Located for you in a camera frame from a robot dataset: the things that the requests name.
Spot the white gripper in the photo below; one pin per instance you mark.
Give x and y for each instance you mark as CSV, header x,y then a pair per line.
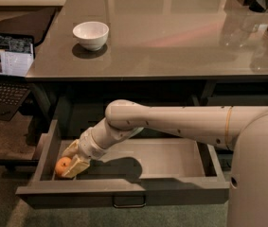
x,y
86,146

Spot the orange fruit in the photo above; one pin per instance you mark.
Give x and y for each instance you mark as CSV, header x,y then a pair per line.
x,y
61,165

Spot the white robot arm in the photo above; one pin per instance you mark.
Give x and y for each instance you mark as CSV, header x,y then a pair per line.
x,y
241,129

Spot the open grey top drawer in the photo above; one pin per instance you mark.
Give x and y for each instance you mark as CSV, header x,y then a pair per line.
x,y
167,171

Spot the grey side drawer cabinet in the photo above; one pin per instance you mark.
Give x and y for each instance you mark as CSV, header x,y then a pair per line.
x,y
234,93

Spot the black chair base leg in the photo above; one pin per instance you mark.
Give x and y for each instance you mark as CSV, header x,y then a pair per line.
x,y
11,164

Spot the black laptop computer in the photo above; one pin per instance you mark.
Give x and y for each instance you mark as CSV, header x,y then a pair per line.
x,y
17,53

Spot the white ceramic bowl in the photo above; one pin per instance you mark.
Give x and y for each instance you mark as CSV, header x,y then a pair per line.
x,y
91,35

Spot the metal drawer handle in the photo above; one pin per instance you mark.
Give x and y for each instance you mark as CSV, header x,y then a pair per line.
x,y
122,202

